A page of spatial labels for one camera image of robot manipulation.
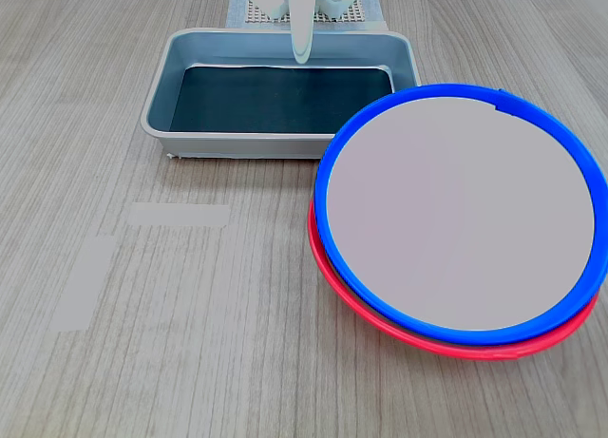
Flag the white plate with red rim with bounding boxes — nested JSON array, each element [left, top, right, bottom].
[[307, 198, 600, 361]]

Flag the pale perforated plate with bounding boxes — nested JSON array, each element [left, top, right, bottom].
[[244, 0, 368, 24]]

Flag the translucent tape strip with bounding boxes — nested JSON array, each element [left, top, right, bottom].
[[128, 201, 233, 228], [50, 236, 117, 333]]

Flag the white plate with blue rim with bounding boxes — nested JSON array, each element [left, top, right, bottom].
[[313, 84, 608, 348]]

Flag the steel tray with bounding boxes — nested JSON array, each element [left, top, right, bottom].
[[140, 28, 423, 161]]

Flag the black mat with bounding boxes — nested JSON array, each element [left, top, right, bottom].
[[169, 65, 394, 135]]

